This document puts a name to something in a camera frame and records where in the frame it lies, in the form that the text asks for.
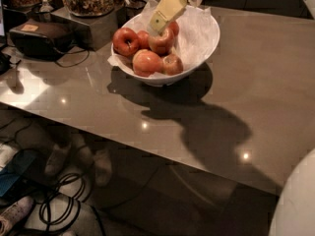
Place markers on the red-yellow apple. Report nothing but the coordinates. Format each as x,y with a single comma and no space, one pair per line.
161,44

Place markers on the grey metal stand box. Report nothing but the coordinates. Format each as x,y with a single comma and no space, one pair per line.
91,33

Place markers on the blue box on floor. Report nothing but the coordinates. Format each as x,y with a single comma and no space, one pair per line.
12,173

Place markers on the small red apple middle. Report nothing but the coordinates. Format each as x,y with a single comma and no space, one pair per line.
143,39

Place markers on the white shoe left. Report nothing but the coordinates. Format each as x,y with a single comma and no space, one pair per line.
56,160

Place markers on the grey sneaker bottom left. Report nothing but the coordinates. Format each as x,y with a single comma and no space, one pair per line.
14,214

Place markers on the white shoe right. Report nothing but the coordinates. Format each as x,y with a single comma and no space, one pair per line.
103,167

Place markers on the pale red apple front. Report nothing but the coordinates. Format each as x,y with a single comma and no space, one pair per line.
145,63

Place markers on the black device with label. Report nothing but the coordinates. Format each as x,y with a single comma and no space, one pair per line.
44,41

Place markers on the white shoe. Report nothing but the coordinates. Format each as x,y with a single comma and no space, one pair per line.
103,167
56,160

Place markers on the red apple far left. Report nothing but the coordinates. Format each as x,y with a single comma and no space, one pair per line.
125,42

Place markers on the white paper liner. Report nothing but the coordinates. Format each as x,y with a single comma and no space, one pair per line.
199,35

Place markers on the black cup with spoon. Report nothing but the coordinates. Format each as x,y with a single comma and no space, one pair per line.
134,4

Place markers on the red apple back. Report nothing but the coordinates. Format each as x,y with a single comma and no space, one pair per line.
174,27

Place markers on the red apple front right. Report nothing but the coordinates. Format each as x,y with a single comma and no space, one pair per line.
172,65

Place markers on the white bowl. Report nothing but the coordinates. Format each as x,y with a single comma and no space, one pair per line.
158,79

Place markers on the metal scoop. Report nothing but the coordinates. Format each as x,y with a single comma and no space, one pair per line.
45,7

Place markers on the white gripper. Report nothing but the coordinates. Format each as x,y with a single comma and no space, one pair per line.
166,11

